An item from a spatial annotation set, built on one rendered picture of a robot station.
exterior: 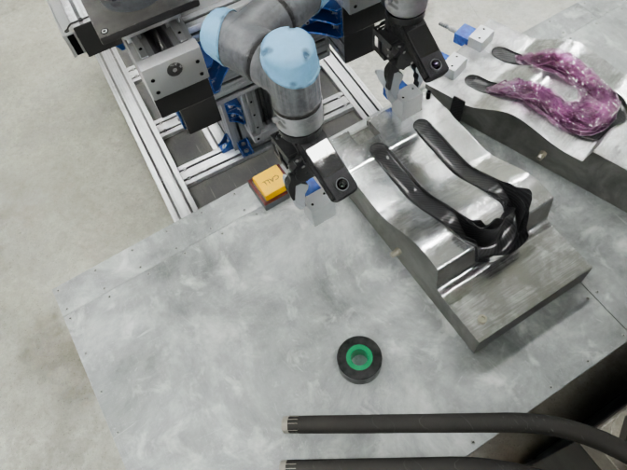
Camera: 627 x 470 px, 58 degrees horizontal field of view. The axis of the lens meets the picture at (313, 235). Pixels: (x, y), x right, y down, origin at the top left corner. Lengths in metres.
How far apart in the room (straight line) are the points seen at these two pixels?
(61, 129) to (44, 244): 0.57
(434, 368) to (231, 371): 0.37
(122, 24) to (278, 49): 0.60
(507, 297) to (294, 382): 0.41
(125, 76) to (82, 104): 0.38
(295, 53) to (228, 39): 0.12
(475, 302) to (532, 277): 0.12
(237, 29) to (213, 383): 0.62
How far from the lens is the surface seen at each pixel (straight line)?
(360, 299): 1.11
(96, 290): 1.24
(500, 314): 1.06
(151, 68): 1.28
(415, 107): 1.23
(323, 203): 1.03
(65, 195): 2.49
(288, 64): 0.76
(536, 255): 1.13
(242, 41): 0.83
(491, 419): 0.96
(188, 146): 2.15
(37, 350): 2.22
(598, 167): 1.25
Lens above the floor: 1.83
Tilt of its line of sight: 61 degrees down
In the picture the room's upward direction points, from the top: 10 degrees counter-clockwise
